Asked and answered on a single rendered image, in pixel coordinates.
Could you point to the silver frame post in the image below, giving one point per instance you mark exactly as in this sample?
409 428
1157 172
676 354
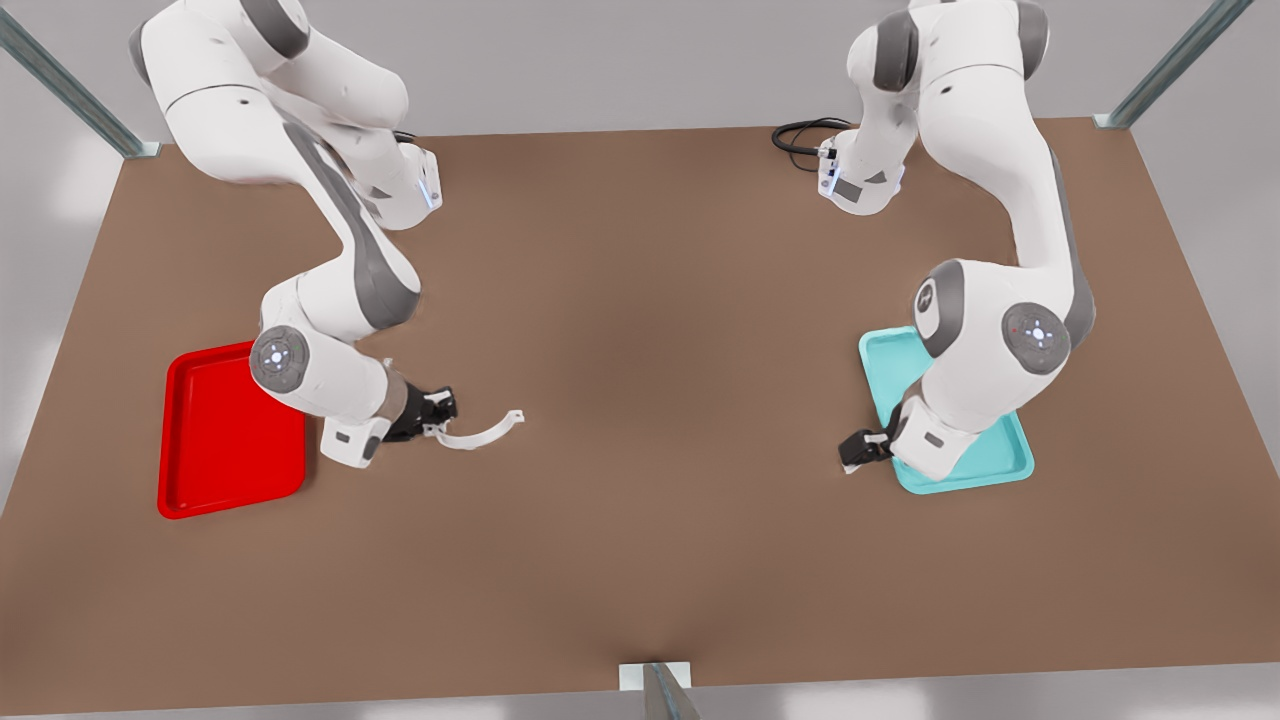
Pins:
660 690
1170 65
70 90

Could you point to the white drainage pipe clamp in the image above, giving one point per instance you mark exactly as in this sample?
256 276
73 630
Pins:
480 434

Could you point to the teal plastic tray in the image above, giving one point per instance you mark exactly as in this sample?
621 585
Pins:
890 370

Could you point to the red plastic tray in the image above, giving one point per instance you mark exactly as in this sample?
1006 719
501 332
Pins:
225 440

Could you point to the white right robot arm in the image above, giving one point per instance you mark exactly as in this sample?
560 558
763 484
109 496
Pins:
345 260

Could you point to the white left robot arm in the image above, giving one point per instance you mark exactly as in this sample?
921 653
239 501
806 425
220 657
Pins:
1000 340

